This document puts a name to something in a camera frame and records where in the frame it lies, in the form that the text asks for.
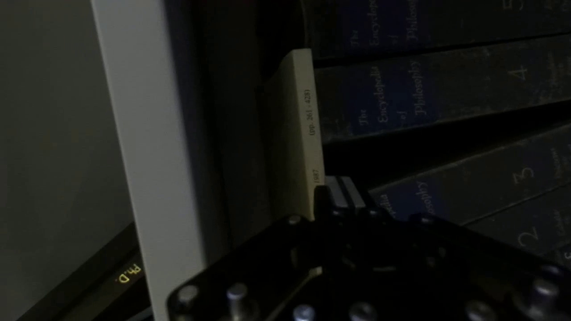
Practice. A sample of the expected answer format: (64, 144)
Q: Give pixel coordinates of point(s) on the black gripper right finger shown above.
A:
(353, 197)

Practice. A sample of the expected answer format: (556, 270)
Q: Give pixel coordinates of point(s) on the black volume numbered 2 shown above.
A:
(528, 229)

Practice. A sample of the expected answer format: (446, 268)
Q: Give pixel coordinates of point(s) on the black volume numbered 3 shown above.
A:
(487, 179)

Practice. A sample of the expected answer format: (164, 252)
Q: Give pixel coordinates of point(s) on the black volume numbered 5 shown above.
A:
(439, 24)

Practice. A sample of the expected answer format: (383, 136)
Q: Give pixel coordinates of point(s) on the thin pale grey book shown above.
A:
(296, 131)

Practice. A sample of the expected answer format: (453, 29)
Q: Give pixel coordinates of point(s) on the black leaning binder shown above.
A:
(100, 279)

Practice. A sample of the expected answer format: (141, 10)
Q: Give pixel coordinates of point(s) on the black volume numbered 4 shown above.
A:
(439, 90)

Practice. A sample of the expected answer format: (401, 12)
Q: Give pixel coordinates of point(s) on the grey metal bookshelf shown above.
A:
(153, 149)

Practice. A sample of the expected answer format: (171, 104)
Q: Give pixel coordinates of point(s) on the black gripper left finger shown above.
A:
(328, 199)

